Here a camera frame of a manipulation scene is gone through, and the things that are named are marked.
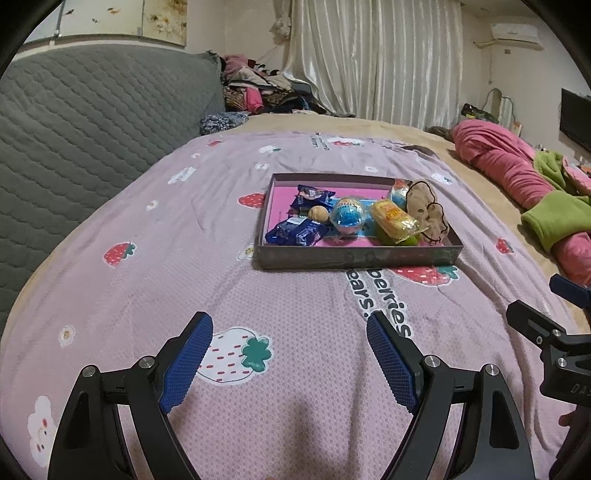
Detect shallow grey box pink bottom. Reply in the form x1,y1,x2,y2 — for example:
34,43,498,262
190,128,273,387
256,173,463,271

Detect beige mesh scrunchie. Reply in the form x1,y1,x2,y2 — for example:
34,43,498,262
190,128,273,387
406,181,451,245

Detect yellow snack packet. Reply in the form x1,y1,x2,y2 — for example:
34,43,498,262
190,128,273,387
372,199,428,244

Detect blue red-print snack packet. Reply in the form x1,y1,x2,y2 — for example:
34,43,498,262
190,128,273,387
291,185,335,215

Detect small toy egg capsule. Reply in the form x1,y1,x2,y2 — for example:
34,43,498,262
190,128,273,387
392,179,414,210

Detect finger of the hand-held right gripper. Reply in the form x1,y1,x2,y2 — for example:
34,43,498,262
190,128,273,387
505,300,566,345
549,274,591,308

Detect black television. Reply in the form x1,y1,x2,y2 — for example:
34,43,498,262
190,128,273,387
560,88,591,153

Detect white curtains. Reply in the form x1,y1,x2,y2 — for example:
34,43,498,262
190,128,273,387
281,0,462,130

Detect beige bed sheet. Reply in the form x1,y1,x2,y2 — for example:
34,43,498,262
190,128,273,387
231,113,568,287

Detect grey quilted headboard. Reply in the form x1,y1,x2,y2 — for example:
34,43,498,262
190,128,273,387
0,46,227,333

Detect white metal frame rack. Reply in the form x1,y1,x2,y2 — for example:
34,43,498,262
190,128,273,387
485,88,515,130

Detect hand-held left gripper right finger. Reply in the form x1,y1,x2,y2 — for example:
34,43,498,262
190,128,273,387
366,311,536,480

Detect pink strawberry printed blanket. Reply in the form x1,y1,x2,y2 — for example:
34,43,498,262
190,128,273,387
0,131,583,480

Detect pile of clothes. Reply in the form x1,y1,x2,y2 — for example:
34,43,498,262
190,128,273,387
222,53,356,118

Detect green fleece blanket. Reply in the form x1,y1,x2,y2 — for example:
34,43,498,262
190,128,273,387
521,151,591,254

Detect large toy egg capsule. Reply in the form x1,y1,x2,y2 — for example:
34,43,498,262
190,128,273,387
333,197,369,234

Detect floral wall painting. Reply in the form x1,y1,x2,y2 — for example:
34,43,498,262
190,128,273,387
23,0,188,47

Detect dark bag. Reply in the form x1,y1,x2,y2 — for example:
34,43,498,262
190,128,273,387
462,102,492,121

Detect pink quilt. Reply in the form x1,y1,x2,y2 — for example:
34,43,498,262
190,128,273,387
452,119,591,282

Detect white air conditioner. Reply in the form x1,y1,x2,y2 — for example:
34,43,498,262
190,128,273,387
490,23,543,51

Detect dark blue snack packet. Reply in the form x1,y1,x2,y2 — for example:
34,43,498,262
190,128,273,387
265,217,324,247

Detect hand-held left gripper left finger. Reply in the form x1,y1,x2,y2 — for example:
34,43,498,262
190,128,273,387
48,311,214,480

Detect dark blue floral cloth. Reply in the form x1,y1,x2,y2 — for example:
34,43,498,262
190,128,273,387
199,111,250,136

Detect pink floral quilted cloth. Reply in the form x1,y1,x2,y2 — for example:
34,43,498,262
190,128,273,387
561,154,591,197

